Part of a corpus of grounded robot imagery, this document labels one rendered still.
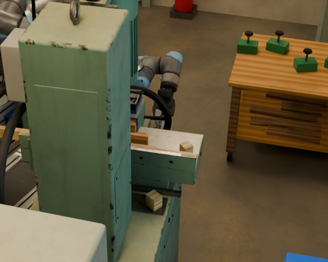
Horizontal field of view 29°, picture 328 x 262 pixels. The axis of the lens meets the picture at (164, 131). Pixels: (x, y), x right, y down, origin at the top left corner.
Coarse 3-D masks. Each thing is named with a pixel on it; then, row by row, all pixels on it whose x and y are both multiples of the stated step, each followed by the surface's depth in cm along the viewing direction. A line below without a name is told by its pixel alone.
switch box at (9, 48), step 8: (16, 32) 159; (8, 40) 156; (16, 40) 156; (8, 48) 154; (16, 48) 153; (8, 56) 155; (16, 56) 155; (8, 64) 157; (16, 64) 156; (8, 72) 158; (16, 72) 158; (8, 80) 159; (16, 80) 159; (8, 88) 161; (16, 88) 160; (8, 96) 162; (16, 96) 162; (24, 96) 161
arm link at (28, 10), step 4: (40, 0) 267; (44, 0) 265; (48, 0) 264; (52, 0) 263; (56, 0) 262; (60, 0) 261; (28, 4) 269; (36, 4) 267; (40, 4) 265; (44, 4) 264; (28, 8) 268; (36, 8) 266; (40, 8) 265; (24, 12) 267; (28, 12) 268; (36, 12) 267; (24, 16) 268
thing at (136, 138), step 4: (132, 136) 214; (136, 136) 213; (140, 136) 213; (144, 136) 213; (132, 140) 215; (136, 140) 214; (140, 140) 214; (144, 140) 214; (140, 144) 215; (144, 144) 215
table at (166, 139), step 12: (144, 132) 224; (156, 132) 225; (168, 132) 225; (180, 132) 225; (156, 144) 219; (168, 144) 219; (192, 144) 219; (24, 156) 218; (132, 168) 212; (144, 168) 211; (156, 168) 210; (168, 168) 209; (168, 180) 212; (180, 180) 211; (192, 180) 210
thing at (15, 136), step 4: (0, 128) 218; (4, 128) 218; (16, 128) 218; (20, 128) 218; (0, 132) 218; (16, 132) 217; (0, 136) 219; (16, 136) 218; (132, 144) 212; (136, 144) 212
